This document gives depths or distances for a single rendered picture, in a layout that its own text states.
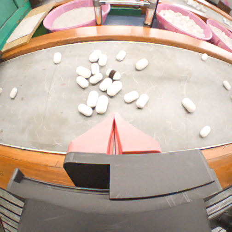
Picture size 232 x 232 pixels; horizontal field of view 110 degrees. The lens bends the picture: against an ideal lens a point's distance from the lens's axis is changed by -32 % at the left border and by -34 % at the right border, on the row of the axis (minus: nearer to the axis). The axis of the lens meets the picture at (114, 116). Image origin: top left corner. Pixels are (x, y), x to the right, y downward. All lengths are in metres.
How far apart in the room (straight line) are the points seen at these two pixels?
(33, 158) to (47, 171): 0.05
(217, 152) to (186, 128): 0.11
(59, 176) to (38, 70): 0.28
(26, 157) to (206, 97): 0.47
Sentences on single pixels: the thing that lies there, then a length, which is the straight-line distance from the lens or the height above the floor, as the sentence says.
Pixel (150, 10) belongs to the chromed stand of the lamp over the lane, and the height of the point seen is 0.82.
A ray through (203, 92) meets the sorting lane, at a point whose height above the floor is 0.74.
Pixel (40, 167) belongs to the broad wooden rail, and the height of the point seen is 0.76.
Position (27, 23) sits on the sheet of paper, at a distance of 0.61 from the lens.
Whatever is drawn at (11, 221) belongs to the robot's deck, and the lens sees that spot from 0.61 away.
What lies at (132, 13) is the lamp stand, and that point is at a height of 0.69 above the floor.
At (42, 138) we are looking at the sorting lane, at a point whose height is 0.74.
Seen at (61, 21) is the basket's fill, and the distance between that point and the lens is 0.56.
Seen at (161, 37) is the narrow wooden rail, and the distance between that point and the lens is 0.38.
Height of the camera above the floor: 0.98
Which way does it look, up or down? 76 degrees down
